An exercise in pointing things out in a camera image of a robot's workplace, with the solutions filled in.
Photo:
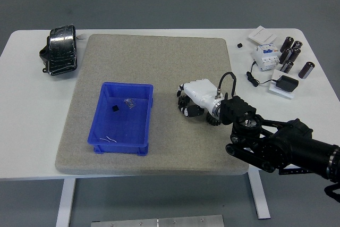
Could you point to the white switch plate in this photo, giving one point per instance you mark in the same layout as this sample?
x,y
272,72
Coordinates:
x,y
262,35

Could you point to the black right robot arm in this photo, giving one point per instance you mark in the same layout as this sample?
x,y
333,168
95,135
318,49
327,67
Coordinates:
x,y
292,142

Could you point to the black table control panel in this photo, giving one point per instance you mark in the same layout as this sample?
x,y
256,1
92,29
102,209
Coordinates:
x,y
295,171

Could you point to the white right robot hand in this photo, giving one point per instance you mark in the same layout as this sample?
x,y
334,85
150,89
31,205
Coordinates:
x,y
199,91

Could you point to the black power adapter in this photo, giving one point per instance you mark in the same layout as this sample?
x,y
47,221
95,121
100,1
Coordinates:
x,y
286,83

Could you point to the clear bag of screws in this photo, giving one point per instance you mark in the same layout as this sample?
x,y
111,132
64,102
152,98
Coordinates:
x,y
129,103

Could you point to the white circuit breaker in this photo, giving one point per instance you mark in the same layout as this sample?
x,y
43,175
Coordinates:
x,y
265,57

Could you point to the white table leg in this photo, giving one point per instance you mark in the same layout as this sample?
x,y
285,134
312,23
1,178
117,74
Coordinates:
x,y
259,195
65,200

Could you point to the blue plastic box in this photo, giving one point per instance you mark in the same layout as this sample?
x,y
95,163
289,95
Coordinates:
x,y
119,126

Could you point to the grey-brown mat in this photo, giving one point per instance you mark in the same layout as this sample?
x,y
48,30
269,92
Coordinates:
x,y
164,59

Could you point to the white flat plate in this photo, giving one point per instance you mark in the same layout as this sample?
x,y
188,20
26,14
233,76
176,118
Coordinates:
x,y
276,74

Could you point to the black tape-wrapped pedal device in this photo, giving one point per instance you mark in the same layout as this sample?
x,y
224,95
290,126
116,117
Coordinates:
x,y
62,49

